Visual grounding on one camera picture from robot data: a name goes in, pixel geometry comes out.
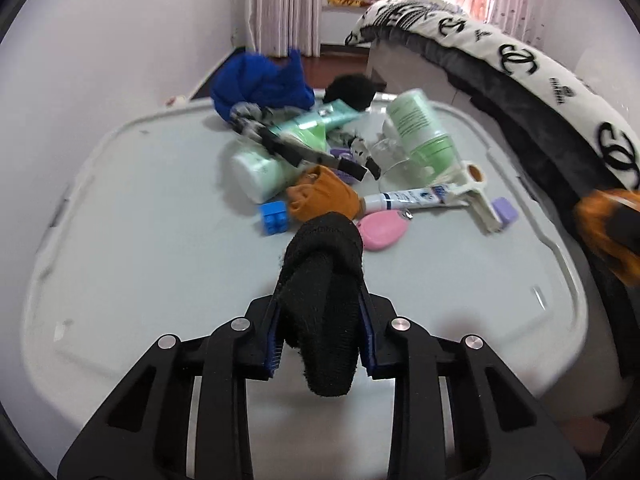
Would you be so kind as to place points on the white plastic storage box lid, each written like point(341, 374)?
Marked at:
point(150, 240)

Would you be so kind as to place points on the blue toy block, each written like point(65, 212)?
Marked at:
point(274, 217)

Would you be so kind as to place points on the teal cosmetic tube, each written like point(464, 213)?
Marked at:
point(320, 119)

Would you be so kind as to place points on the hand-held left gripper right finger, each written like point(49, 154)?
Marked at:
point(366, 341)

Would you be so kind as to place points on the black white patterned cloth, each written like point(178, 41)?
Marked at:
point(358, 145)

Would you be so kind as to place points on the black knit sock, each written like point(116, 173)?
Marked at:
point(322, 280)

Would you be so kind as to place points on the pink oval case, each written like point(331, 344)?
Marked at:
point(382, 230)

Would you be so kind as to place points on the blue knit cloth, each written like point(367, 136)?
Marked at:
point(260, 82)

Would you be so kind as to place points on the black white printed blanket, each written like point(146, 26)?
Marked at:
point(525, 60)

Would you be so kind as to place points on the purple block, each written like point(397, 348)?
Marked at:
point(341, 164)
point(505, 211)

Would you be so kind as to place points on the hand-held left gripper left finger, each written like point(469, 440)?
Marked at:
point(271, 355)

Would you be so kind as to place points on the white blue toothpaste tube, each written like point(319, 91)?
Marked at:
point(410, 198)

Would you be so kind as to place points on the black fuzzy pompom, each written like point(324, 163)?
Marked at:
point(350, 91)

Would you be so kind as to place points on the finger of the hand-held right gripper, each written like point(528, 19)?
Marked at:
point(625, 225)

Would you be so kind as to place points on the white round bottle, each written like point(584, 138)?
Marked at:
point(255, 172)

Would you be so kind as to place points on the green white lotion bottle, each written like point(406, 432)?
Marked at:
point(417, 125)

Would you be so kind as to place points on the white lint roller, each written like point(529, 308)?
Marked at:
point(480, 195)

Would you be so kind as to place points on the clear glass cup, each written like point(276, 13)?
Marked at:
point(392, 157)

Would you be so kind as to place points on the orange knit glove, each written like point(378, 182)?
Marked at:
point(325, 195)
point(595, 235)

